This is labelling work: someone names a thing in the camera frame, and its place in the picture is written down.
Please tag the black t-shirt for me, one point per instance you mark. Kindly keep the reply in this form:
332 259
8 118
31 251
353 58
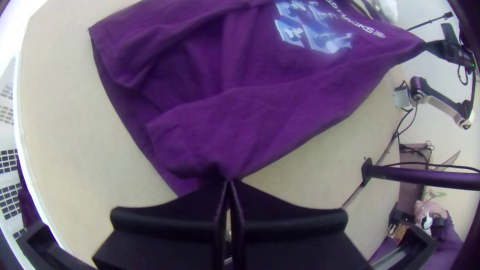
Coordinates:
232 93

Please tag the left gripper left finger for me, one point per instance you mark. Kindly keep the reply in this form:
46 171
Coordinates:
165 232

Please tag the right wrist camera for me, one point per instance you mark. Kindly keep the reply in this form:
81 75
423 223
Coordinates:
451 33

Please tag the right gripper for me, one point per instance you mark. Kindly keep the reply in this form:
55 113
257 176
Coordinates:
448 51

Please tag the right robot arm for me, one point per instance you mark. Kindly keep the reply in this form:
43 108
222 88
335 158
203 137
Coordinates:
442 103

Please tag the white laundry basket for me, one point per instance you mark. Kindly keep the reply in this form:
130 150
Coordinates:
9 168

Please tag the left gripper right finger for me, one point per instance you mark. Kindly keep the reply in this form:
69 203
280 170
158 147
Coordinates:
296 236

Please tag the black tripod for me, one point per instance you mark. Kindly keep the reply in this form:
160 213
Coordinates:
431 21

